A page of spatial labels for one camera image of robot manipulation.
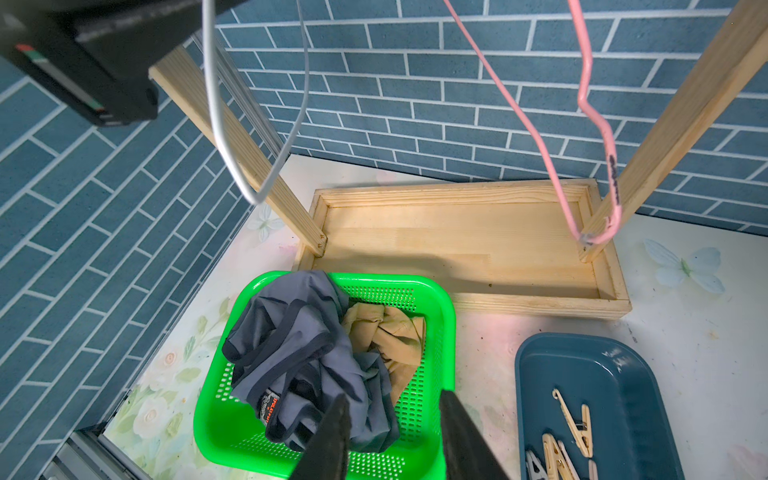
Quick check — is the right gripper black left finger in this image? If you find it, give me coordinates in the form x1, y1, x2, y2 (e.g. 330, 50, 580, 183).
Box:
289, 396, 351, 480

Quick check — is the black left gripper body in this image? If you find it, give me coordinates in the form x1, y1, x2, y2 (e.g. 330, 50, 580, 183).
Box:
0, 0, 247, 127

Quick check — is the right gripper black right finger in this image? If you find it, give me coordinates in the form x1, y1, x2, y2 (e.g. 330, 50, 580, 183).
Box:
439, 390, 508, 480

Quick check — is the white wire hanger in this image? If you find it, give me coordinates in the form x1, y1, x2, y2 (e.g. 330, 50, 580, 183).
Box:
201, 0, 311, 206

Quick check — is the dark grey tank top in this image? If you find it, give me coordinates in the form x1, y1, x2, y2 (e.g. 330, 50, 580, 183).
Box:
222, 271, 400, 453

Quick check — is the wooden clothespin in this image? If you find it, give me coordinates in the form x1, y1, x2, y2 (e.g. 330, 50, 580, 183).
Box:
552, 388, 594, 459
542, 433, 580, 480

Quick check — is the tan tank top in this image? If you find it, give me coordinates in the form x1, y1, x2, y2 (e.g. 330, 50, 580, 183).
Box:
342, 303, 426, 405

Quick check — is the pink wire hanger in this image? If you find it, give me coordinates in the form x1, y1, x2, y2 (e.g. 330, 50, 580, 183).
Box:
442, 0, 624, 247

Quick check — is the white clothespin in bin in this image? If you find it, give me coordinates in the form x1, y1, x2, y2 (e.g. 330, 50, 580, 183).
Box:
525, 450, 549, 480

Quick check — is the green plastic basket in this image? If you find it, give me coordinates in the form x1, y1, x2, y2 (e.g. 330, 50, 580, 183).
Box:
193, 273, 456, 479

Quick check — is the pink clothespin in bin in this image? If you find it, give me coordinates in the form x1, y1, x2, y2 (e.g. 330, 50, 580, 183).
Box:
588, 459, 599, 480

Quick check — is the dark teal plastic bin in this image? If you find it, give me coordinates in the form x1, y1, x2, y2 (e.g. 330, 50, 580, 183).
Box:
515, 333, 684, 479

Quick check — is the wooden clothes rack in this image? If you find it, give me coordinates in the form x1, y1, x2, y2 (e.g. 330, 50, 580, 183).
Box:
150, 1, 767, 319

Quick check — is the floral table mat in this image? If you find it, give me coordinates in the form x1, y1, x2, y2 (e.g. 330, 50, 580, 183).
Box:
105, 157, 767, 479

